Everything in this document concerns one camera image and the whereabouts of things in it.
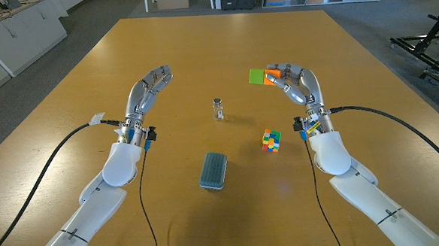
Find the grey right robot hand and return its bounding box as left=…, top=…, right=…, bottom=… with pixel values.
left=264, top=60, right=325, bottom=117

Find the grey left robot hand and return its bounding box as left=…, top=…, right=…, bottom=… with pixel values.
left=121, top=64, right=177, bottom=125

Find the orange magnetic block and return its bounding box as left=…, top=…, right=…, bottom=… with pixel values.
left=262, top=68, right=283, bottom=87

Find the green magnetic block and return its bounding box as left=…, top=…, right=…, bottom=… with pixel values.
left=247, top=67, right=266, bottom=86

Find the multicoloured rubiks cube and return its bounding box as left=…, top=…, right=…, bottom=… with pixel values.
left=261, top=128, right=283, bottom=154

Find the glass salt shaker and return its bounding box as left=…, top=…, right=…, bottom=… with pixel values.
left=211, top=97, right=226, bottom=122

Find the large cardboard box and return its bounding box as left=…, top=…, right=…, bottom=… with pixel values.
left=155, top=0, right=191, bottom=11

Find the blue-grey sponge block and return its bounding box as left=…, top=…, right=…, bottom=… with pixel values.
left=196, top=150, right=230, bottom=193

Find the white cabinet row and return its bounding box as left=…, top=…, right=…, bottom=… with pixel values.
left=0, top=0, right=71, bottom=104

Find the black metal stand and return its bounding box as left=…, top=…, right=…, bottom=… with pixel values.
left=388, top=0, right=439, bottom=99

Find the white table frame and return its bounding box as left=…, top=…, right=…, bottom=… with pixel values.
left=143, top=0, right=215, bottom=14

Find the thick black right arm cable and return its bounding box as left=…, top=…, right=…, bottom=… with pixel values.
left=328, top=101, right=439, bottom=184

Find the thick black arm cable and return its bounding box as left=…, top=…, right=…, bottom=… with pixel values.
left=328, top=101, right=439, bottom=184
left=0, top=118, right=132, bottom=246

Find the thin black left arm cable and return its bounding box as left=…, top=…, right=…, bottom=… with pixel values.
left=136, top=147, right=159, bottom=246

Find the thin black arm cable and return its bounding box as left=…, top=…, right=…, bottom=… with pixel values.
left=136, top=147, right=159, bottom=246
left=302, top=135, right=344, bottom=246

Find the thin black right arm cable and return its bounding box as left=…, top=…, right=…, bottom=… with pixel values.
left=302, top=135, right=344, bottom=246

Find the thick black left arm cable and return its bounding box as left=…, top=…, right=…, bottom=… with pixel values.
left=0, top=118, right=132, bottom=246

